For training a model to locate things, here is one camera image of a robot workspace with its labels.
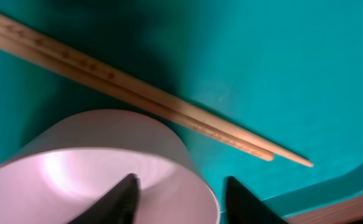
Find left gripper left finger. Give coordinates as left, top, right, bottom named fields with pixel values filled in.
left=69, top=174, right=140, bottom=224

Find lower wooden chopstick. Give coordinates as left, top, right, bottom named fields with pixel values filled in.
left=0, top=34, right=274, bottom=161

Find pink bowl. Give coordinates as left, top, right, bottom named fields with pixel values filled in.
left=0, top=110, right=220, bottom=224

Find wooden chopstick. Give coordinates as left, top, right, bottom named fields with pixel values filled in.
left=0, top=14, right=313, bottom=167
left=0, top=34, right=274, bottom=161

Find upper wooden chopstick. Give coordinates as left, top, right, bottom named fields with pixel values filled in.
left=0, top=14, right=313, bottom=167

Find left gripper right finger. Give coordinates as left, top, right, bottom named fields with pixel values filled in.
left=224, top=176, right=287, bottom=224

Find teal plastic tray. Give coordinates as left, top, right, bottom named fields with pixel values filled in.
left=0, top=0, right=363, bottom=217

